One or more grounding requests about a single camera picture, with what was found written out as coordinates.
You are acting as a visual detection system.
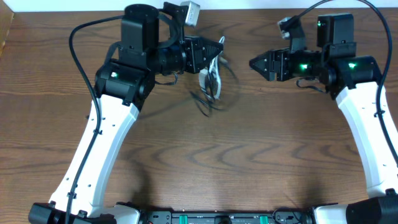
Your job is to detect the white usb cable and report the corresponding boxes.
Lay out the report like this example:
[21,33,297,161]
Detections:
[198,35,226,100]

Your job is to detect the thick black usb cable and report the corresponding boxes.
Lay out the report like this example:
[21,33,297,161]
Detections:
[186,55,242,118]

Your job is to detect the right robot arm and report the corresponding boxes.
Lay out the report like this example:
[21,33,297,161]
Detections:
[249,13,397,223]

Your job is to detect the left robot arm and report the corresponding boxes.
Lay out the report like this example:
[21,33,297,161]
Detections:
[28,1,223,224]

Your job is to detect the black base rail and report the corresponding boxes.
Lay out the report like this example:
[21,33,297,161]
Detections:
[138,208,315,224]

